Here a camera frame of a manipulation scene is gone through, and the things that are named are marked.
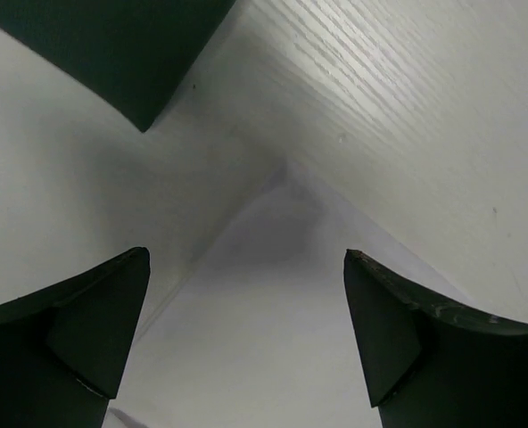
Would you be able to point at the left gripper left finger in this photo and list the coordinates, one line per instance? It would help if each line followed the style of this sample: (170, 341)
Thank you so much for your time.
(64, 348)

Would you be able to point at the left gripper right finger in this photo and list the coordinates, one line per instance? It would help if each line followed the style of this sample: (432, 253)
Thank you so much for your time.
(431, 361)

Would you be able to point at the white t shirt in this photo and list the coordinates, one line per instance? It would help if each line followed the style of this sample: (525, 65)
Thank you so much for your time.
(260, 335)

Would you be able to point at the folded dark green t shirt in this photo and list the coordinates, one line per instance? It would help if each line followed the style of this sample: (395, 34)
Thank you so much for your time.
(133, 54)

